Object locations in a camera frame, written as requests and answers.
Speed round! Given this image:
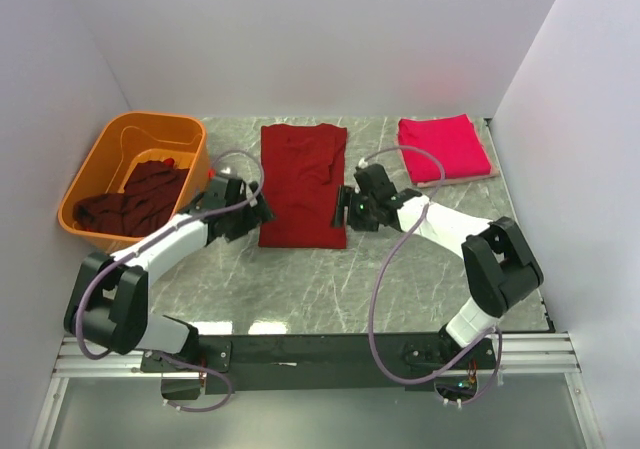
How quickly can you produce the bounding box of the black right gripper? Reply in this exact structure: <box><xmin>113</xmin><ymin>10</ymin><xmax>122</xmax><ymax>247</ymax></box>
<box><xmin>329</xmin><ymin>186</ymin><xmax>380</xmax><ymax>234</ymax></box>

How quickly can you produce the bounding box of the maroon t-shirt in bin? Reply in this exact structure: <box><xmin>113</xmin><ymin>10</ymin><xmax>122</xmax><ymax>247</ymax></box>
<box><xmin>73</xmin><ymin>160</ymin><xmax>189</xmax><ymax>238</ymax></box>

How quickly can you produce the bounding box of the black base crossbar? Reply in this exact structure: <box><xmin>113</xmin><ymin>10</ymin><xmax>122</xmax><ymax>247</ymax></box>
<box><xmin>140</xmin><ymin>332</ymin><xmax>499</xmax><ymax>401</ymax></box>

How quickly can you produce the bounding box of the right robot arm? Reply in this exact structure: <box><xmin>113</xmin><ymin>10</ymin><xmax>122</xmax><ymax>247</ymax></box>
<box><xmin>332</xmin><ymin>162</ymin><xmax>544</xmax><ymax>368</ymax></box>

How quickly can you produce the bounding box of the dark red t-shirt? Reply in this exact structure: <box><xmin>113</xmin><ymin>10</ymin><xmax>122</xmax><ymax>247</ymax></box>
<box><xmin>259</xmin><ymin>123</ymin><xmax>347</xmax><ymax>250</ymax></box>

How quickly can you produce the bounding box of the aluminium extrusion rail frame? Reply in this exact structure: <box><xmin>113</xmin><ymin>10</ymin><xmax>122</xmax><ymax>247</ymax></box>
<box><xmin>27</xmin><ymin>253</ymin><xmax>606</xmax><ymax>449</ymax></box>

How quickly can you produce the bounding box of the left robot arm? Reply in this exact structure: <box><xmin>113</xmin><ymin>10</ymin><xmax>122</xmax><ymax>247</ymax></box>
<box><xmin>63</xmin><ymin>174</ymin><xmax>275</xmax><ymax>371</ymax></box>

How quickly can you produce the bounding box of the folded hot pink t-shirt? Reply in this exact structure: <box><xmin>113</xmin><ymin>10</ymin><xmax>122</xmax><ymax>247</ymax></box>
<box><xmin>397</xmin><ymin>113</ymin><xmax>492</xmax><ymax>184</ymax></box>

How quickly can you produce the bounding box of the orange plastic bin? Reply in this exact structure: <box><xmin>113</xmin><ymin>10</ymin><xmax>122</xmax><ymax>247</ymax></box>
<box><xmin>58</xmin><ymin>112</ymin><xmax>209</xmax><ymax>253</ymax></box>

